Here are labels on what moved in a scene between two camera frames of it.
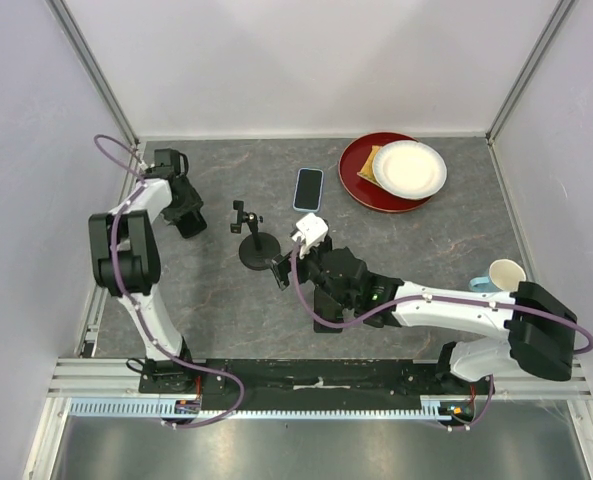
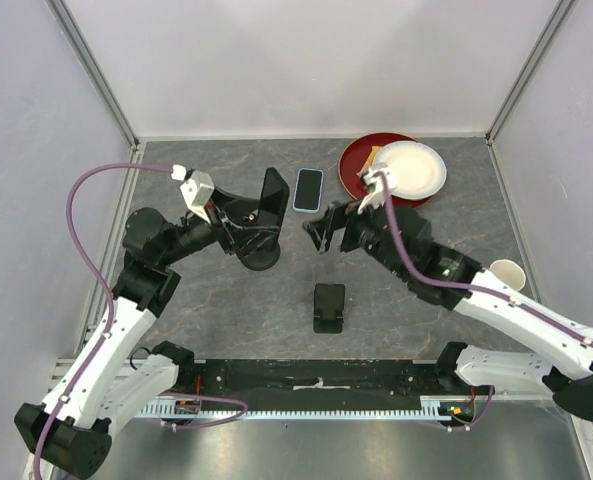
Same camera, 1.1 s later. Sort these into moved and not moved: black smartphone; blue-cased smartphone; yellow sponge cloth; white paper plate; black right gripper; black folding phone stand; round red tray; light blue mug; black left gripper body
Moved: black smartphone; black right gripper; black left gripper body
Not moved: yellow sponge cloth; white paper plate; blue-cased smartphone; light blue mug; black folding phone stand; round red tray
